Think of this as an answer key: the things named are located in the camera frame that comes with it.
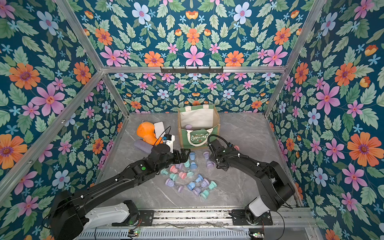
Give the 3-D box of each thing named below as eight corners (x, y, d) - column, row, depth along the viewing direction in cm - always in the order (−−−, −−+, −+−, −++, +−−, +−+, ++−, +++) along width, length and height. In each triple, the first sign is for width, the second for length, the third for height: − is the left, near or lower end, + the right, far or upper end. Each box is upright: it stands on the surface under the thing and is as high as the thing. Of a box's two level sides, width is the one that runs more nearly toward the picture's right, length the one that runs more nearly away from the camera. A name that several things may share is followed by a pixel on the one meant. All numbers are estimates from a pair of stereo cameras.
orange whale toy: (138, 135, 109) (134, 127, 102) (150, 126, 114) (147, 119, 108) (153, 149, 101) (150, 142, 94) (166, 139, 107) (163, 132, 100)
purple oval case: (133, 146, 102) (132, 144, 100) (139, 140, 105) (138, 138, 103) (148, 154, 98) (147, 152, 96) (154, 147, 101) (153, 145, 99)
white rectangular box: (158, 141, 106) (156, 136, 102) (155, 127, 114) (153, 122, 110) (167, 139, 108) (165, 134, 103) (164, 125, 116) (162, 120, 111)
